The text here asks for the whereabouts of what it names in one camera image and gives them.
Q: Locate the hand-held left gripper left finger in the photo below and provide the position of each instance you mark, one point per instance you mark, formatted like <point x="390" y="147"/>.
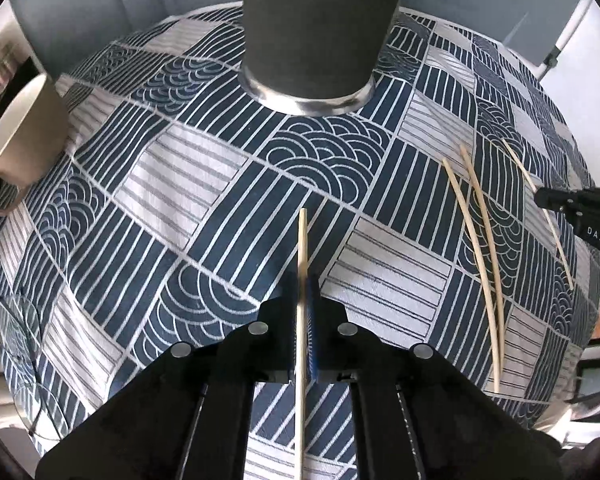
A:
<point x="230" y="390"/>

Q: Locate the white board panel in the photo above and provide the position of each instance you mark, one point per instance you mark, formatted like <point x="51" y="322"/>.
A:
<point x="575" y="35"/>

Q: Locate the black cylindrical utensil holder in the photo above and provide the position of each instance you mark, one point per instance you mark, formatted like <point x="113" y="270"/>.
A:
<point x="320" y="30"/>

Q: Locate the single wooden chopstick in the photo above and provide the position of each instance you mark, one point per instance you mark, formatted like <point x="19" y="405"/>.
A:
<point x="302" y="240"/>
<point x="486" y="225"/>
<point x="477" y="265"/>
<point x="522" y="172"/>

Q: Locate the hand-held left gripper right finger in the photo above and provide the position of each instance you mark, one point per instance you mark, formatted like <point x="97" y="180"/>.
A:
<point x="380" y="390"/>

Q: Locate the black clip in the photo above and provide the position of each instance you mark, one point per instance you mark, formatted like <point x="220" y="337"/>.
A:
<point x="551" y="59"/>

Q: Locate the beige ceramic mug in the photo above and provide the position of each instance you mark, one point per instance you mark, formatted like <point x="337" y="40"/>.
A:
<point x="27" y="130"/>

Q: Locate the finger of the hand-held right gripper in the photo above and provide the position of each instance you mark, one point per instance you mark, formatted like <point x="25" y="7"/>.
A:
<point x="555" y="198"/>

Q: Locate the blue white patterned tablecloth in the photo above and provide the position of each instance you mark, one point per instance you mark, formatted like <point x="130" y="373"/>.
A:
<point x="190" y="200"/>

